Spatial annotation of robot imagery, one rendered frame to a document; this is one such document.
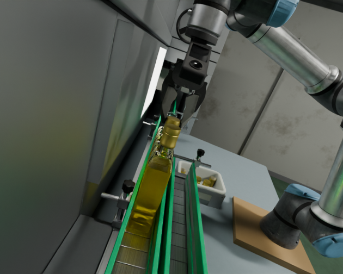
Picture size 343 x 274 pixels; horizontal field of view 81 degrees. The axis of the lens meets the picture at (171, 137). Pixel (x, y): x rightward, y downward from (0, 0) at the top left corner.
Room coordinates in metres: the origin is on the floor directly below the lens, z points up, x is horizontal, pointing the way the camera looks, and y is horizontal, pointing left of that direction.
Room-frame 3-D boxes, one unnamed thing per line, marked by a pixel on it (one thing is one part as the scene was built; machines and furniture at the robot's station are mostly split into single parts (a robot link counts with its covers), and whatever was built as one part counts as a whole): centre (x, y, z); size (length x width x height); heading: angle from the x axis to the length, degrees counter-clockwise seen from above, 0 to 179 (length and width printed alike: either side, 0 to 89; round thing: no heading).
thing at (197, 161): (0.70, -0.10, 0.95); 0.17 x 0.03 x 0.12; 95
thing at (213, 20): (0.48, 0.01, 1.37); 0.08 x 0.08 x 0.05
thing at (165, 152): (0.40, 0.00, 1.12); 0.03 x 0.03 x 0.05
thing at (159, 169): (0.40, 0.00, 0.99); 0.06 x 0.06 x 0.21; 4
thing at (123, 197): (0.37, 0.08, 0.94); 0.07 x 0.04 x 0.13; 95
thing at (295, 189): (0.69, -0.55, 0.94); 0.13 x 0.12 x 0.14; 10
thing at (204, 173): (0.82, -0.19, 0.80); 0.22 x 0.17 x 0.09; 95
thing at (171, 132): (0.40, 0.00, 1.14); 0.04 x 0.04 x 0.04
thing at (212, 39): (0.49, 0.01, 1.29); 0.09 x 0.08 x 0.12; 5
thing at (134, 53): (0.82, 0.17, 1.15); 0.90 x 0.03 x 0.34; 5
